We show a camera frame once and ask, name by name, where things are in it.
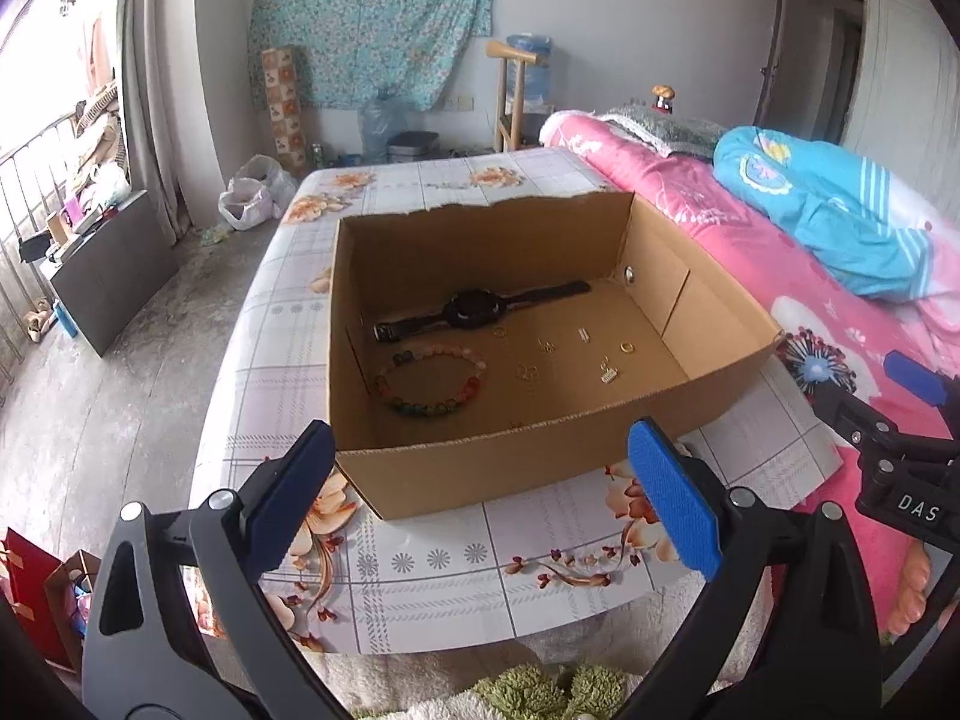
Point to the white door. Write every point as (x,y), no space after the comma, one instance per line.
(892,90)

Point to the blue water jug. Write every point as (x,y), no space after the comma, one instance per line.
(529,75)

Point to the small doll figurine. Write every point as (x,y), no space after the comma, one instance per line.
(662,101)

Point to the black low cabinet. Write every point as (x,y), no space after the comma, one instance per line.
(112,277)

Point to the black wristwatch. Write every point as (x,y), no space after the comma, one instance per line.
(469,309)

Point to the blue cartoon quilt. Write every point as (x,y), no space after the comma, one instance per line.
(825,217)

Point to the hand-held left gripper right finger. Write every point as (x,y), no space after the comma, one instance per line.
(675,510)

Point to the ribbed gold clasp piece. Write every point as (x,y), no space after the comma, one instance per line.
(606,375)

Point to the small pink box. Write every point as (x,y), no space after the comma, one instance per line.
(73,207)

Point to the white plastic bag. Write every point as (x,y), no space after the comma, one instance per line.
(251,195)

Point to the pink floral blanket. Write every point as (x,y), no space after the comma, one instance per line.
(712,240)

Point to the fluffy white green garment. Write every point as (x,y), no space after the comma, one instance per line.
(540,690)

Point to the brown door frame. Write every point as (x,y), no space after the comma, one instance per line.
(772,52)

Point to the small black box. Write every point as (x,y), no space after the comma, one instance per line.
(31,247)

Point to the small brown box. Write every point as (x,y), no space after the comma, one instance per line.
(56,224)

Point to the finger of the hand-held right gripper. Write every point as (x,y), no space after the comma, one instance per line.
(913,380)
(844,412)

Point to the wooden chair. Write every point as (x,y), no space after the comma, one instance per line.
(502,105)

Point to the patterned wrapping paper roll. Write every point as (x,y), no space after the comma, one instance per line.
(285,105)

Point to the gold butterfly charm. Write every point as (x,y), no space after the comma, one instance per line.
(527,371)

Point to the person's right hand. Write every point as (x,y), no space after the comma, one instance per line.
(916,585)

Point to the white wall socket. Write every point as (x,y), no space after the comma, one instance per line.
(463,103)

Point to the red paper bag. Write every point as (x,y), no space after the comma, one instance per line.
(30,600)

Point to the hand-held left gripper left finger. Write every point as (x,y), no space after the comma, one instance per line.
(289,510)

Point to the metal balcony railing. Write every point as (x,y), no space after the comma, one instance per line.
(11,187)

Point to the large clear water bottle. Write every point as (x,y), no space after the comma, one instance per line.
(382,131)

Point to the small gold earring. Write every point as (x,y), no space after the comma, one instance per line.
(546,346)

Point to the teal floral hanging cloth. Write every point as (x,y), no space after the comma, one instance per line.
(375,15)

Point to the grey curtain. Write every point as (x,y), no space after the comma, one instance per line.
(157,90)

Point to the brown cardboard box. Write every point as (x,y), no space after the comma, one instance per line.
(487,480)

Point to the grey green lace cloth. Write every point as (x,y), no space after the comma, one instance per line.
(675,135)

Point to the pair of beige slippers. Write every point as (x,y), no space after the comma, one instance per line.
(37,322)

